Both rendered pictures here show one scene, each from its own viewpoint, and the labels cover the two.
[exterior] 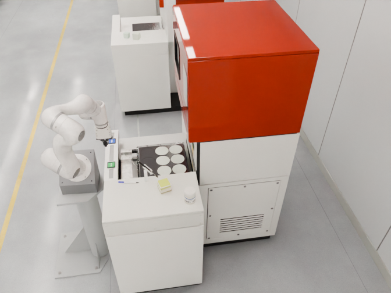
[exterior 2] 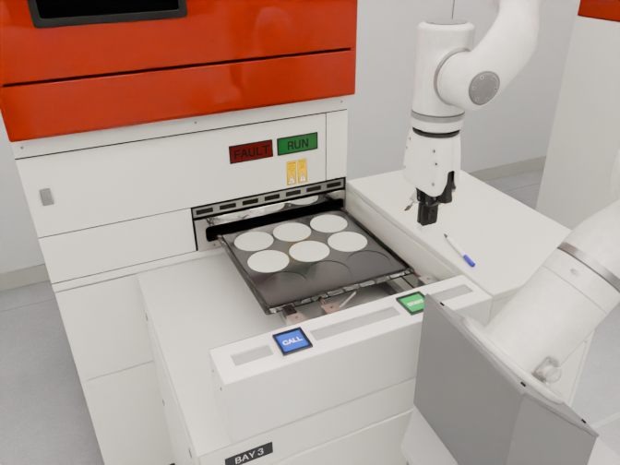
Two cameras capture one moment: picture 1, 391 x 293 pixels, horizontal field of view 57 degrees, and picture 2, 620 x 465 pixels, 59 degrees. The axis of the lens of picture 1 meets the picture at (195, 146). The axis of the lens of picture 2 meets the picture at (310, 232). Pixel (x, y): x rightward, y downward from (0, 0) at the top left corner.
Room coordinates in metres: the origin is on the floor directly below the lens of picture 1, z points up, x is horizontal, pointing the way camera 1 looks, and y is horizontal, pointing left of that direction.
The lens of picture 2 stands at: (2.25, 1.37, 1.60)
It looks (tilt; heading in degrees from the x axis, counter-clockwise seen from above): 29 degrees down; 255
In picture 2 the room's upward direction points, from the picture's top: 1 degrees counter-clockwise
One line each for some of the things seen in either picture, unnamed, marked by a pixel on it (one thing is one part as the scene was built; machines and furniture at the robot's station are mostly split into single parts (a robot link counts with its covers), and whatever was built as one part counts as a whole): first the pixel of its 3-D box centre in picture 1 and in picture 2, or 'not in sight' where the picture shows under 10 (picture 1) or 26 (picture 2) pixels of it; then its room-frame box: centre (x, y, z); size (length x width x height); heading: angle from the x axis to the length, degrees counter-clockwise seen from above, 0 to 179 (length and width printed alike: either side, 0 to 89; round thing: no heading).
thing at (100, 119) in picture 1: (98, 112); (443, 66); (1.83, 0.60, 1.41); 0.09 x 0.08 x 0.13; 93
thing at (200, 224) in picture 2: (190, 156); (273, 219); (1.99, 0.04, 0.89); 0.44 x 0.02 x 0.10; 9
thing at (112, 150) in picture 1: (113, 160); (357, 351); (1.95, 0.61, 0.89); 0.55 x 0.09 x 0.14; 9
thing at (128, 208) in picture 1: (152, 202); (460, 237); (1.55, 0.28, 0.89); 0.62 x 0.35 x 0.14; 99
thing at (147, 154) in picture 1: (163, 160); (308, 251); (1.95, 0.24, 0.90); 0.34 x 0.34 x 0.01; 9
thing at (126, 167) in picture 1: (127, 168); not in sight; (1.89, 0.50, 0.87); 0.36 x 0.08 x 0.03; 9
